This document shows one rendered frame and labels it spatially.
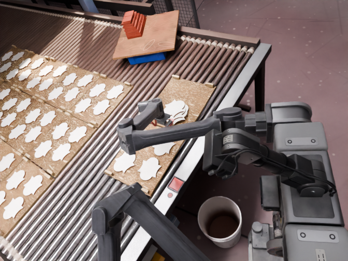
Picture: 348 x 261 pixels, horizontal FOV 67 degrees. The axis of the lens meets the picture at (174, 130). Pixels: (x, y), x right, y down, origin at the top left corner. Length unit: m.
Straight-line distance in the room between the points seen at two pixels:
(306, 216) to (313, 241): 0.06
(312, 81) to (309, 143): 2.33
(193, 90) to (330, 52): 2.00
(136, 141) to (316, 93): 2.36
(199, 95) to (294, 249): 1.26
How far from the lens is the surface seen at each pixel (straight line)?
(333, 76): 3.20
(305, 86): 3.07
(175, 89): 1.86
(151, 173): 1.51
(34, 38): 3.41
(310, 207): 0.74
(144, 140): 0.90
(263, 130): 0.91
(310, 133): 0.84
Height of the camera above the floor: 2.22
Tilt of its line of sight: 51 degrees down
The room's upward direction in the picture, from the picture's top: 24 degrees counter-clockwise
